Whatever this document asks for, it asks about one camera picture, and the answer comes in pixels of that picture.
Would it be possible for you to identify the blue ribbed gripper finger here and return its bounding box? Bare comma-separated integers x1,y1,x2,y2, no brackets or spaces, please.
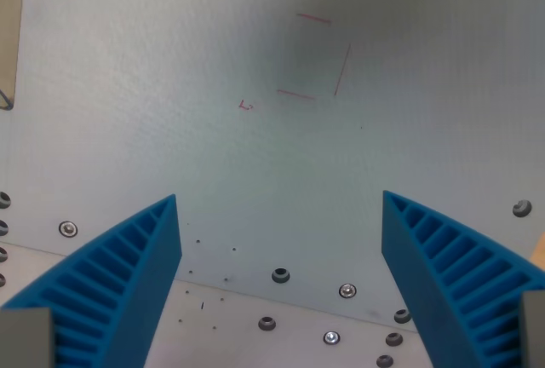
381,189,545,368
0,193,183,368

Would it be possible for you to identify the light wooden piece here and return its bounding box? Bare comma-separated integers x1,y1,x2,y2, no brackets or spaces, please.
529,231,545,272

